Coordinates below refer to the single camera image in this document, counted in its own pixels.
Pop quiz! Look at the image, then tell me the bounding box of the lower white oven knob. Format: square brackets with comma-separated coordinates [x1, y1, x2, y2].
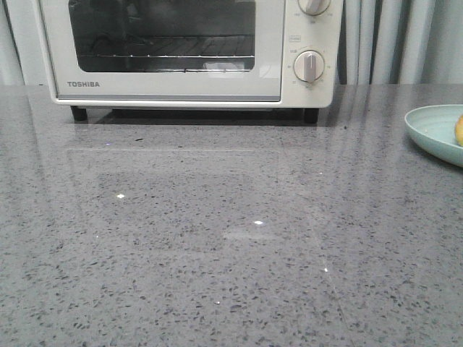
[293, 51, 325, 83]

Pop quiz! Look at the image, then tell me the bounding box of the grey pleated curtain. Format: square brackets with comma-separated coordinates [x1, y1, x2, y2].
[1, 1, 462, 85]

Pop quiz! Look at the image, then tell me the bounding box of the white Toshiba toaster oven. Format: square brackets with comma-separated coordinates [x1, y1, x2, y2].
[33, 0, 344, 123]

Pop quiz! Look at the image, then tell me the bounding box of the glass oven door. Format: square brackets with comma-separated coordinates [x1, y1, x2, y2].
[37, 1, 285, 101]

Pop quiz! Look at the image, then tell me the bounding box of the upper white oven knob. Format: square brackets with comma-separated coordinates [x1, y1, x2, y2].
[297, 0, 331, 17]

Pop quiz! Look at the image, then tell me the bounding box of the white oven knob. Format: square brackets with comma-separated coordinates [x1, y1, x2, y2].
[297, 0, 331, 17]
[293, 51, 325, 83]

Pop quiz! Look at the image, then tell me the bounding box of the metal wire oven rack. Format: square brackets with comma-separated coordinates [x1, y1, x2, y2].
[76, 35, 255, 58]

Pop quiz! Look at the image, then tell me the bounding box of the golden croissant bread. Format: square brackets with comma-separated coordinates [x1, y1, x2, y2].
[454, 116, 463, 147]

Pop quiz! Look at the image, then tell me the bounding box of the light green round plate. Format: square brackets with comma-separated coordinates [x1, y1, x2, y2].
[404, 104, 462, 167]

